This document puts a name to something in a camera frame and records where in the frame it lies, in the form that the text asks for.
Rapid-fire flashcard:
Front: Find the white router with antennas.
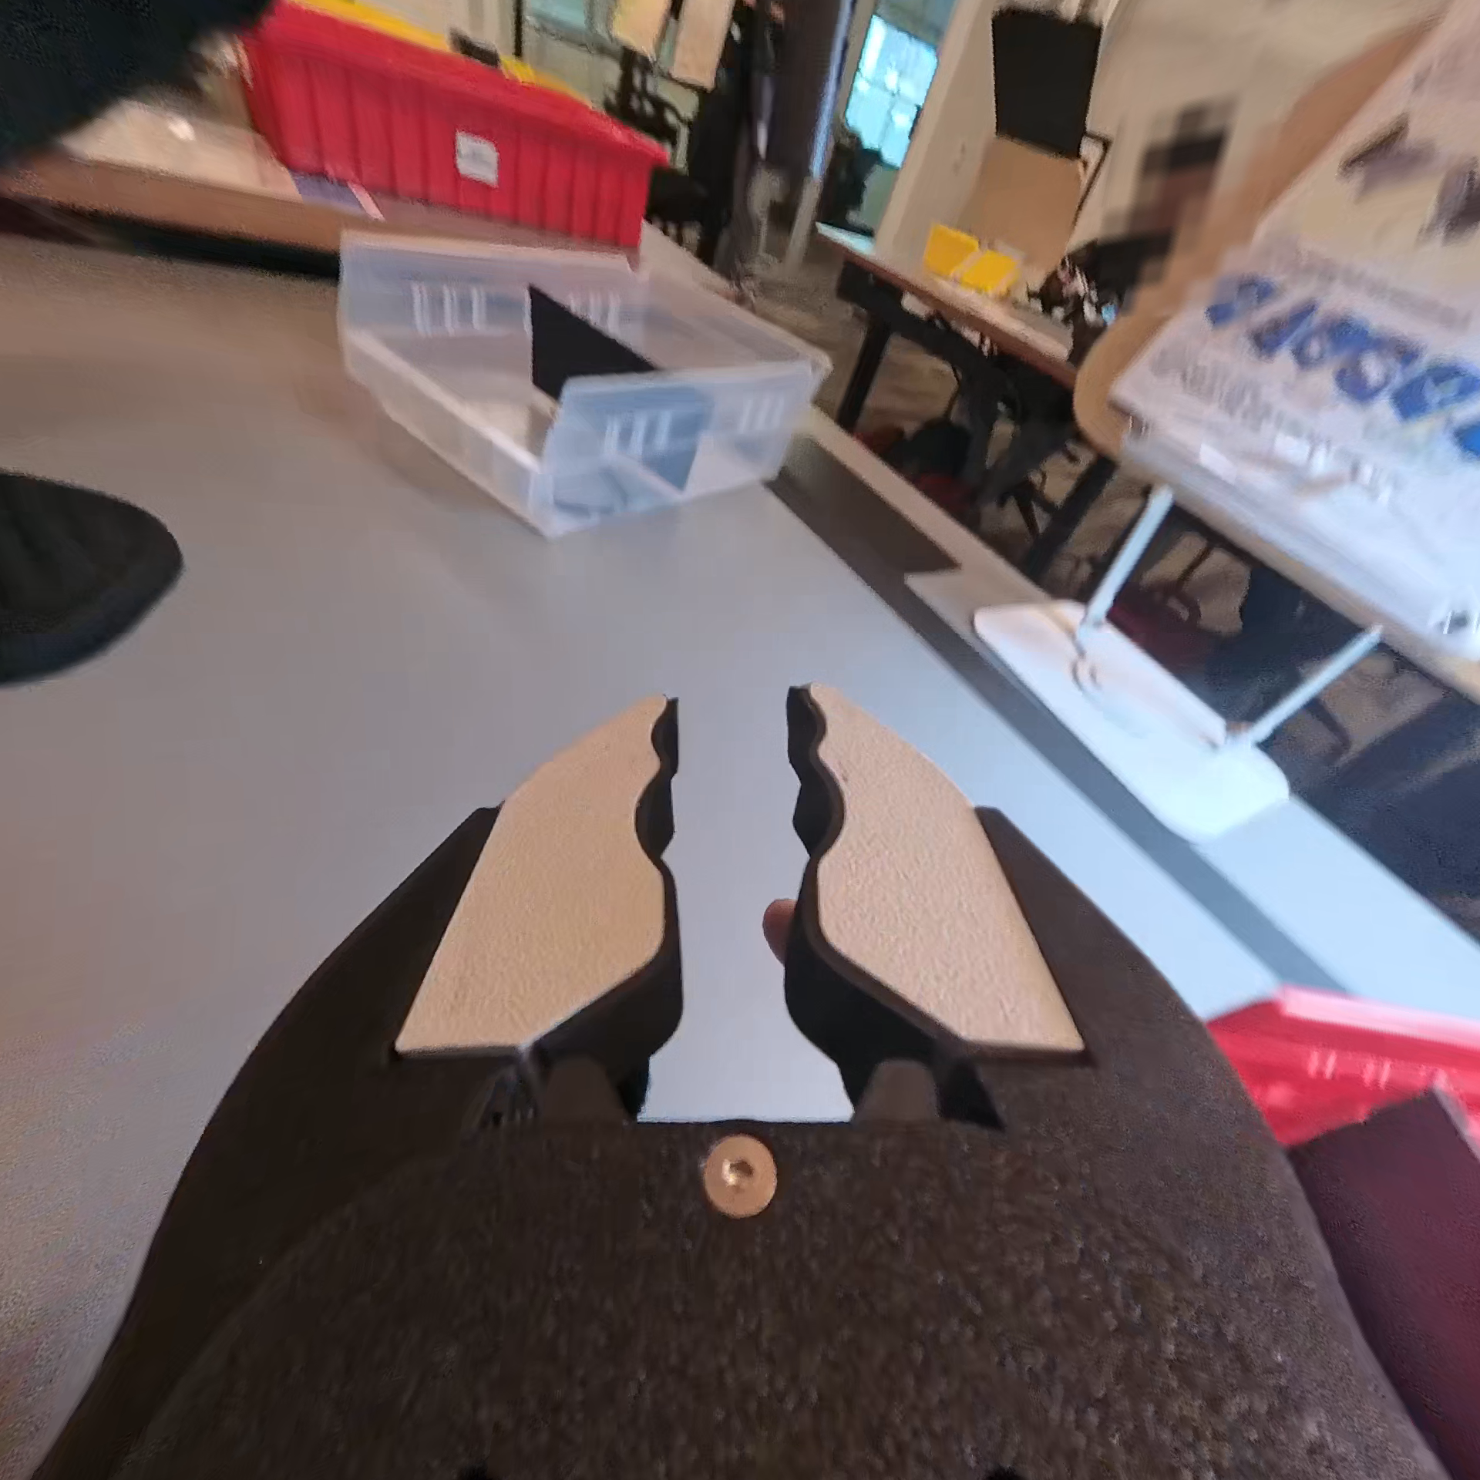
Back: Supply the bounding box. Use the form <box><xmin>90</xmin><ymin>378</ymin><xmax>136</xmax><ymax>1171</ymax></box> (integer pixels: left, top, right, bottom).
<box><xmin>974</xmin><ymin>485</ymin><xmax>1383</xmax><ymax>843</ymax></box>

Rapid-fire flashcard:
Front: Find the white printed poster board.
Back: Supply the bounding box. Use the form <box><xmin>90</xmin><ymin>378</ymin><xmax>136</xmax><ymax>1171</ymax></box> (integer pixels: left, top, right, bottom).
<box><xmin>1109</xmin><ymin>0</ymin><xmax>1480</xmax><ymax>664</ymax></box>

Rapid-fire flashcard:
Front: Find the dark red cloth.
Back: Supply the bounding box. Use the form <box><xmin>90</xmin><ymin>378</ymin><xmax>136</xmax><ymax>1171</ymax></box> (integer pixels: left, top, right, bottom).
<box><xmin>1286</xmin><ymin>1085</ymin><xmax>1480</xmax><ymax>1480</ymax></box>

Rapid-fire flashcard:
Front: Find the clear plastic organizer box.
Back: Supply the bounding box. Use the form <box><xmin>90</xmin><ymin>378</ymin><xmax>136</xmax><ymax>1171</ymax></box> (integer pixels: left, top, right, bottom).
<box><xmin>338</xmin><ymin>228</ymin><xmax>830</xmax><ymax>539</ymax></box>

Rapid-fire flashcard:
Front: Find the black card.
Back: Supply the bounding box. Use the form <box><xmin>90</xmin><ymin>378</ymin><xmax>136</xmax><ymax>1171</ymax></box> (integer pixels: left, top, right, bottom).
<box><xmin>528</xmin><ymin>281</ymin><xmax>664</xmax><ymax>401</ymax></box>

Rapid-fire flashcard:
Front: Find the wooden table with black legs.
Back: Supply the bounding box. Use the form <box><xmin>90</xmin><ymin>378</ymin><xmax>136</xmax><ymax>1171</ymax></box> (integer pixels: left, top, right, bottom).
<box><xmin>816</xmin><ymin>222</ymin><xmax>1156</xmax><ymax>579</ymax></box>

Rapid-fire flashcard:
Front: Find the black wall panel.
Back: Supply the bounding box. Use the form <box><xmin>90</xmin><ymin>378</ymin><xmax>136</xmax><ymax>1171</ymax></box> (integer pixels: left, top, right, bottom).
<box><xmin>992</xmin><ymin>5</ymin><xmax>1104</xmax><ymax>161</ymax></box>

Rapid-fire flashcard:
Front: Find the red plastic basket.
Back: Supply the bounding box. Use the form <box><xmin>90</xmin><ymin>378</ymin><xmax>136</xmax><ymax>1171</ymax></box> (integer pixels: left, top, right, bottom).
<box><xmin>1207</xmin><ymin>986</ymin><xmax>1480</xmax><ymax>1148</ymax></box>

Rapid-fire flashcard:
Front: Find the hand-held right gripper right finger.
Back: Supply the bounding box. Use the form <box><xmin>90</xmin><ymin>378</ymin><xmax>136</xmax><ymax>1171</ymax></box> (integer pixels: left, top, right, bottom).
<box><xmin>786</xmin><ymin>683</ymin><xmax>1085</xmax><ymax>1118</ymax></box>

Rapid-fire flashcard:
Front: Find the red storage bin yellow lid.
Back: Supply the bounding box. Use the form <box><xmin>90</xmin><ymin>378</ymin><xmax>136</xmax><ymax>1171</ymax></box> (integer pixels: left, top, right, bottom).
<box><xmin>242</xmin><ymin>0</ymin><xmax>671</xmax><ymax>248</ymax></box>

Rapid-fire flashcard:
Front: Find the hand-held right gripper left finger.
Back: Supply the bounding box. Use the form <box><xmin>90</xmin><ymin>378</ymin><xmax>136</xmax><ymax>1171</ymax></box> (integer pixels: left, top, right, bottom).
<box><xmin>397</xmin><ymin>697</ymin><xmax>683</xmax><ymax>1118</ymax></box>

